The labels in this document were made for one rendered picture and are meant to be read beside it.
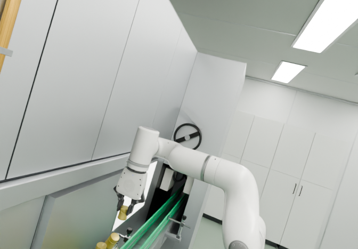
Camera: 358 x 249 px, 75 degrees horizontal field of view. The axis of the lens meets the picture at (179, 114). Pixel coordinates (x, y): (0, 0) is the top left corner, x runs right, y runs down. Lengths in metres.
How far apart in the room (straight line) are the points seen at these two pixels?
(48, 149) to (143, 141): 0.31
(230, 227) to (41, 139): 0.55
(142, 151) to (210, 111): 0.97
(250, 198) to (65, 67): 0.62
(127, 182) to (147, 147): 0.15
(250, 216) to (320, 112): 4.52
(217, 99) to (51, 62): 1.30
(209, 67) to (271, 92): 3.32
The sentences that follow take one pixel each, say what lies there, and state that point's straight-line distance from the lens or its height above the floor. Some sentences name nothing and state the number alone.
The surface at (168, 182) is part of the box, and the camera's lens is 1.98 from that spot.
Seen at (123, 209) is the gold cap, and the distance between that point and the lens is 0.97.
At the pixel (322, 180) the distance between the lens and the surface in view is 4.76.
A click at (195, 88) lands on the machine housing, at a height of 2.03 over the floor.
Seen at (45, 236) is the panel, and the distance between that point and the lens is 0.86.
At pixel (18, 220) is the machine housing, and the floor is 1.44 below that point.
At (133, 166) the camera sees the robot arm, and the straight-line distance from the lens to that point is 0.88.
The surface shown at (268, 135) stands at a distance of 4.50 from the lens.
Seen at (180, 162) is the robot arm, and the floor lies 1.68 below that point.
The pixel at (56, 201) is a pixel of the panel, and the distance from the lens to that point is 0.81.
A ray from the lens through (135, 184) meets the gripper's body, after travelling 0.91.
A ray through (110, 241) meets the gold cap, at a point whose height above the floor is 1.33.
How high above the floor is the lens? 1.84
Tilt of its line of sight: 1 degrees down
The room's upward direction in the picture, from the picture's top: 17 degrees clockwise
